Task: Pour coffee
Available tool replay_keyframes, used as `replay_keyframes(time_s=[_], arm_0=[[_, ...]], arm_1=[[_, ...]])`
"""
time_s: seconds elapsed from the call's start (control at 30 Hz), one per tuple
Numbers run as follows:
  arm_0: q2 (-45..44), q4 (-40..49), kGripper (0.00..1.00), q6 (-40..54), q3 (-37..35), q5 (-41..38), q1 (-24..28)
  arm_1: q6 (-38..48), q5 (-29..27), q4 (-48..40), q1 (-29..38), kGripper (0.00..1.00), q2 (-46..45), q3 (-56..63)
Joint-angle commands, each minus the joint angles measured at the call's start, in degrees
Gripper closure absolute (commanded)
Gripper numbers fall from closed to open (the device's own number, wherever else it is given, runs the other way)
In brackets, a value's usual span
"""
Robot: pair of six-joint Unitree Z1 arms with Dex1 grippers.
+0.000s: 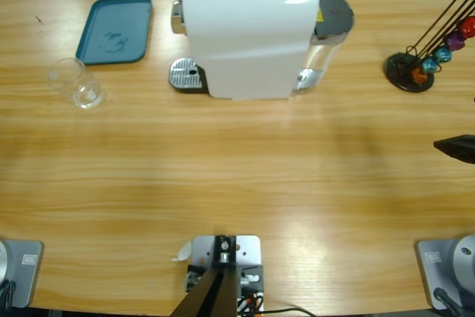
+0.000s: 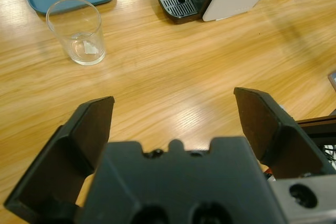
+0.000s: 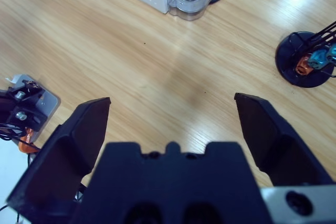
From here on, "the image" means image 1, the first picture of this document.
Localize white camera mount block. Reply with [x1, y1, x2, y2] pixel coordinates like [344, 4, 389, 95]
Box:
[185, 235, 265, 313]

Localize orange coffee capsule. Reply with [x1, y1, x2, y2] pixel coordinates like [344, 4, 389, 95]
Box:
[410, 67, 428, 85]

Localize black capsule holder stand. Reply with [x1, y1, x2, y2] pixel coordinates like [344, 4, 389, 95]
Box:
[384, 0, 475, 94]

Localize black base cable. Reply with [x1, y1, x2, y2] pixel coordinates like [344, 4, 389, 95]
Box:
[433, 287, 467, 317]
[0, 279, 16, 310]

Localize white capsule coffee machine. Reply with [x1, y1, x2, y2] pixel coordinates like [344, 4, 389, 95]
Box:
[168, 0, 356, 102]

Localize orange and black cable bundle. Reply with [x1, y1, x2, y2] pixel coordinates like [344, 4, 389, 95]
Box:
[237, 292, 316, 317]

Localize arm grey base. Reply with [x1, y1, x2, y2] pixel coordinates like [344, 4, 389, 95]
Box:
[414, 234, 475, 311]
[0, 238, 45, 310]

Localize white paper label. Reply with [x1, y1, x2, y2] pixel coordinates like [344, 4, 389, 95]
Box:
[170, 241, 193, 263]

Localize purple coffee capsule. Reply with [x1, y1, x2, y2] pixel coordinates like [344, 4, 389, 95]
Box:
[444, 30, 467, 51]

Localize dark camera post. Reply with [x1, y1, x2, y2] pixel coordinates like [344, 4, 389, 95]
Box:
[173, 235, 238, 317]

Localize red coffee capsule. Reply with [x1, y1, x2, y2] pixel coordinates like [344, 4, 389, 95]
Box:
[456, 16, 475, 39]

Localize clear drinking glass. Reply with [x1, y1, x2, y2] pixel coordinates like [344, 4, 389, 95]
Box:
[47, 56, 105, 111]

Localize teal plastic tray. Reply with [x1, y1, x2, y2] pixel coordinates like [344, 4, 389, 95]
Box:
[75, 0, 154, 66]

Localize teal coffee capsule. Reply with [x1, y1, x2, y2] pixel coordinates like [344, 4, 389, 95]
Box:
[433, 46, 453, 64]
[422, 56, 442, 75]

